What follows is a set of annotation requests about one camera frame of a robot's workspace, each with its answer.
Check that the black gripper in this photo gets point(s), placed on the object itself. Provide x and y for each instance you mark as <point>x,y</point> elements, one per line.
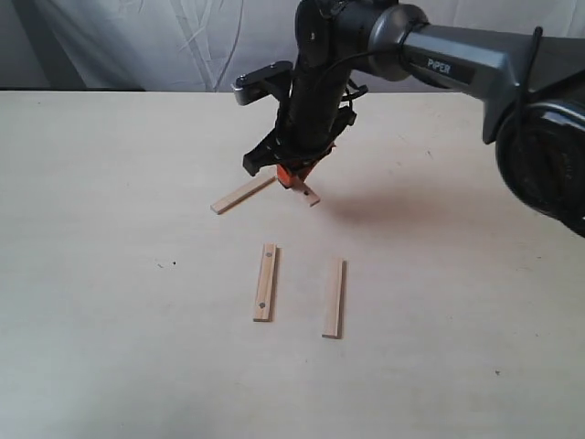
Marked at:
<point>306,128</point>

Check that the wood strip with hole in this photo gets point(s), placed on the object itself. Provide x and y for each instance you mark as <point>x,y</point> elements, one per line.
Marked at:
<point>309,196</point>

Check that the plain wood strip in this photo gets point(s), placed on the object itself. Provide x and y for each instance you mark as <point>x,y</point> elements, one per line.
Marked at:
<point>334,300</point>

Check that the wood strip with magnets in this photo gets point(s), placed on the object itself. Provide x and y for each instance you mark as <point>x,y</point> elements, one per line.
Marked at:
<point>267,282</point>

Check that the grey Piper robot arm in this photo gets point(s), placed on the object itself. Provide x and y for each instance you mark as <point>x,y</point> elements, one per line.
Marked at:
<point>531,87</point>

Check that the white backdrop cloth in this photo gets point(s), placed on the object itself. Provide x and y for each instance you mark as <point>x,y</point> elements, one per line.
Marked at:
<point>140,45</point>

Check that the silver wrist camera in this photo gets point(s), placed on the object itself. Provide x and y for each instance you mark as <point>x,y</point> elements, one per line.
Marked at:
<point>274,79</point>

